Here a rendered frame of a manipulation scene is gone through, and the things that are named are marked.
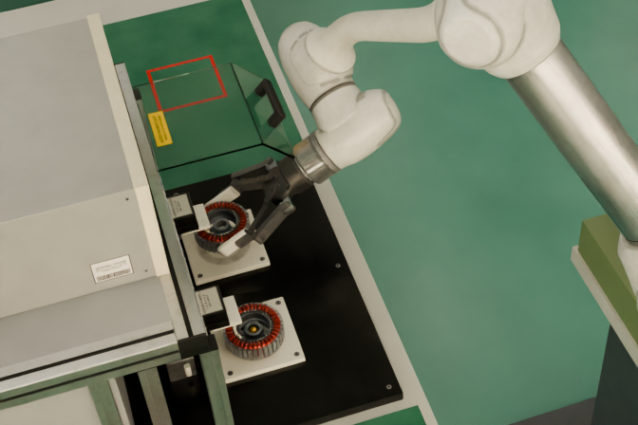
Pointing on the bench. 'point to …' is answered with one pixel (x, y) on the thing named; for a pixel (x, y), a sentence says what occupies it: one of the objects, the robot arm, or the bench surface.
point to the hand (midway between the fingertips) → (222, 225)
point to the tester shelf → (105, 316)
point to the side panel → (67, 409)
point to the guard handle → (271, 101)
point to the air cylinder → (180, 368)
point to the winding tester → (69, 172)
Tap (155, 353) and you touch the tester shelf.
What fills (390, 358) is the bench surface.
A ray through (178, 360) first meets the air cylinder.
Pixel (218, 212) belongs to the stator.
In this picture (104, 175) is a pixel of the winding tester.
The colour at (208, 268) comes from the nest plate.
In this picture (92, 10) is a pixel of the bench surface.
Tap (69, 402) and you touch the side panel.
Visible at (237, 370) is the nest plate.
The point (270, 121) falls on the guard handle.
